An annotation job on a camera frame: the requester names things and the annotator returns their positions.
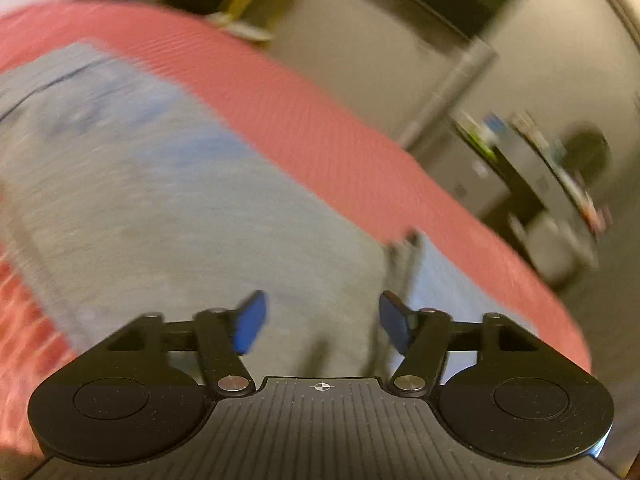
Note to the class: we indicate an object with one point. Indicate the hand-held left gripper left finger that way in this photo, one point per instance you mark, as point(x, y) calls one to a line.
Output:
point(250, 322)

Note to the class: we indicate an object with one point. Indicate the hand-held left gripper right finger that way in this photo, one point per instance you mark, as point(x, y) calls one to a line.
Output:
point(395, 322)

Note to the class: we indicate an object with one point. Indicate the grey pants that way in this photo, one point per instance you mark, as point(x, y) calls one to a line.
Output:
point(175, 220)

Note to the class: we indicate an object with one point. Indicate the grey drawer cabinet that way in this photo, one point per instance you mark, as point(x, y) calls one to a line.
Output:
point(475, 175)

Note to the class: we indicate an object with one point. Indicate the white shell back chair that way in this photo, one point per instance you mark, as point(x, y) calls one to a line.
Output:
point(555, 245)

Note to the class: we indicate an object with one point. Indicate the red ribbed bed blanket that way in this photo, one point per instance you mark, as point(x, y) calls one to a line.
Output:
point(325, 125)

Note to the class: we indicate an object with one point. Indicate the grey dressing table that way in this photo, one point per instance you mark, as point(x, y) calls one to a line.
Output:
point(550, 180)

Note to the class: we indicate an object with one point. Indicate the white tower fan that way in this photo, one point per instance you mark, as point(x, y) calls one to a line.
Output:
point(445, 95)

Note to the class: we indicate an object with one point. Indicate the round black framed mirror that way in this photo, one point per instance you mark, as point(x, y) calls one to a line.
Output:
point(590, 155)

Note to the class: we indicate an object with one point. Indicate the yellow legged side table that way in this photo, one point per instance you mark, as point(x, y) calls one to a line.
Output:
point(245, 0)

